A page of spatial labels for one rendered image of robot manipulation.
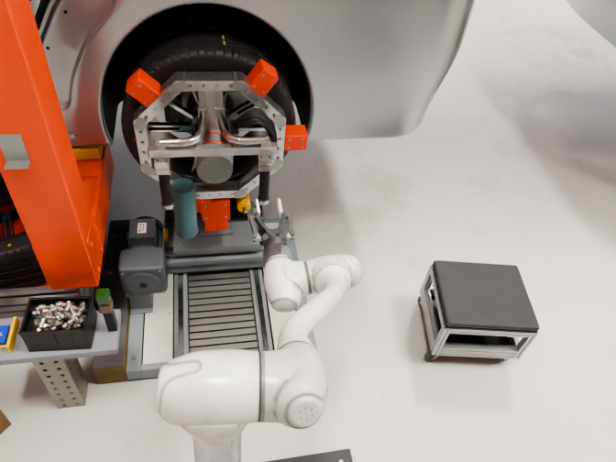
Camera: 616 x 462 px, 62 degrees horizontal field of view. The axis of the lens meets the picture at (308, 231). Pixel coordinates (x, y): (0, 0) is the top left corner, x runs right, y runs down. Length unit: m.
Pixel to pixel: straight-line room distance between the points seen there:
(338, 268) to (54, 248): 0.93
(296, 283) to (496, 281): 1.17
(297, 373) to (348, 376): 1.38
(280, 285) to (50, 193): 0.72
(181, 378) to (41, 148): 0.83
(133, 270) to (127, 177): 1.12
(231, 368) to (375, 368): 1.48
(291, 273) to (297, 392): 0.60
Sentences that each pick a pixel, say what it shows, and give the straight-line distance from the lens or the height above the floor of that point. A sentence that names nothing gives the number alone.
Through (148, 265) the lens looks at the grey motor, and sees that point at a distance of 2.17.
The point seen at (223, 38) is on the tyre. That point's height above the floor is 1.18.
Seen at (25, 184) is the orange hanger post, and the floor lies 1.01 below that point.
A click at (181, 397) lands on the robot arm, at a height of 1.17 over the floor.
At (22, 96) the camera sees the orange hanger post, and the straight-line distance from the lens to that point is 1.49.
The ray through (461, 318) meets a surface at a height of 0.34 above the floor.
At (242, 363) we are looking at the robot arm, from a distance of 0.99.
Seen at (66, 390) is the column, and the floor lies 0.14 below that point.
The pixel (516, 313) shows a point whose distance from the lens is 2.36.
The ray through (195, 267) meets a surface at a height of 0.13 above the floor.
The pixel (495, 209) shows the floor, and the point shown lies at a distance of 3.33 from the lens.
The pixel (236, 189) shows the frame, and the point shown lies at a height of 0.62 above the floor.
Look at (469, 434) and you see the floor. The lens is 2.39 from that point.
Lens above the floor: 2.05
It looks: 46 degrees down
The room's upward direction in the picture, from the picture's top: 8 degrees clockwise
